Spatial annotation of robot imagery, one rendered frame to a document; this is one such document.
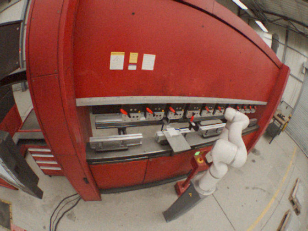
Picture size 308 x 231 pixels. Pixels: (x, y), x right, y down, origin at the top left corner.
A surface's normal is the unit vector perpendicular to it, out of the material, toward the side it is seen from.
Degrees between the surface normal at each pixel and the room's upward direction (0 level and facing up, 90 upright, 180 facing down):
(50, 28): 90
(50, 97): 90
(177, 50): 90
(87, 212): 0
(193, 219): 0
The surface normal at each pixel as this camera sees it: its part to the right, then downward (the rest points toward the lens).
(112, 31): 0.32, 0.56
